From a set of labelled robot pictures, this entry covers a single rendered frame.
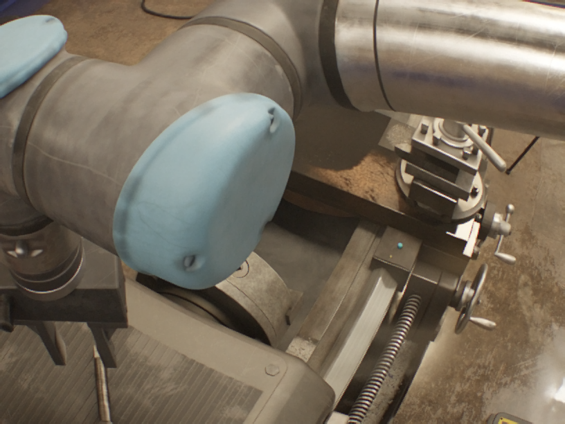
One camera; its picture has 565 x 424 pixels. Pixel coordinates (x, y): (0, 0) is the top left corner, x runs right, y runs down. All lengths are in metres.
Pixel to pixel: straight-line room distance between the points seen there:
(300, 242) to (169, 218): 1.38
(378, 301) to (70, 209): 1.16
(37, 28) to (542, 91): 0.29
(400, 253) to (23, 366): 0.98
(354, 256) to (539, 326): 1.37
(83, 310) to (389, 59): 0.29
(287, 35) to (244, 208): 0.10
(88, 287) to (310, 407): 0.36
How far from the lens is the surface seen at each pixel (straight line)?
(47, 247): 0.40
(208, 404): 0.68
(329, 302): 1.39
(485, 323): 1.58
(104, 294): 0.46
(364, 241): 1.50
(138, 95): 0.28
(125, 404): 0.68
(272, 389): 0.69
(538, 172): 3.33
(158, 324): 0.74
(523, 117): 0.33
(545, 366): 2.54
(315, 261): 1.60
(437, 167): 1.35
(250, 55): 0.31
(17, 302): 0.49
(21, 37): 0.34
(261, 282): 0.96
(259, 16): 0.34
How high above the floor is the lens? 1.96
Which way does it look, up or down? 47 degrees down
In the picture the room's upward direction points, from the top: 6 degrees clockwise
